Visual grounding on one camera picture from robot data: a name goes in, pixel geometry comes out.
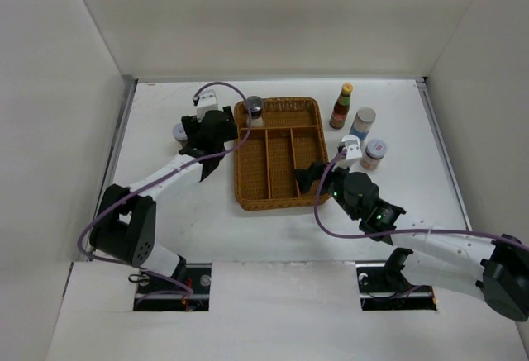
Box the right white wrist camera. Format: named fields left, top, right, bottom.
left=336, top=135, right=362, bottom=169

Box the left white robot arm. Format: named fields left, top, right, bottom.
left=88, top=106, right=238, bottom=294

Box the red sauce bottle yellow cap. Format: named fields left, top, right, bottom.
left=330, top=83, right=354, bottom=129

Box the silver-lid white blue canister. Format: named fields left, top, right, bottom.
left=349, top=107, right=376, bottom=142

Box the grey-lid dark spice jar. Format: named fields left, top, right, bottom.
left=172, top=123, right=188, bottom=143

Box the right metal frame rail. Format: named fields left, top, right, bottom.
left=415, top=78, right=472, bottom=231

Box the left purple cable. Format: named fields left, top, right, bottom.
left=77, top=82, right=257, bottom=296

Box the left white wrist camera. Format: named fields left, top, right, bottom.
left=193, top=89, right=218, bottom=121

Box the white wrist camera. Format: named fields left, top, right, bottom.
left=193, top=89, right=218, bottom=121
left=336, top=135, right=362, bottom=169

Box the left metal frame rail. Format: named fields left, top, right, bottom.
left=93, top=74, right=138, bottom=217

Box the metal frame rail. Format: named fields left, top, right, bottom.
left=415, top=78, right=472, bottom=231
left=93, top=74, right=138, bottom=217

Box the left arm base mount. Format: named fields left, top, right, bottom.
left=128, top=264, right=212, bottom=312

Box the purple cable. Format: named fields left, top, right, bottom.
left=312, top=148, right=529, bottom=250
left=77, top=82, right=257, bottom=296

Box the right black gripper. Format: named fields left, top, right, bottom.
left=293, top=158, right=360, bottom=221

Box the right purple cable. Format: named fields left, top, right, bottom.
left=312, top=148, right=529, bottom=250

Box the brown wicker divided tray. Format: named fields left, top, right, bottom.
left=234, top=97, right=329, bottom=211

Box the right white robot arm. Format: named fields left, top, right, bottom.
left=294, top=162, right=528, bottom=322

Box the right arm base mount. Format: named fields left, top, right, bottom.
left=355, top=248, right=437, bottom=311

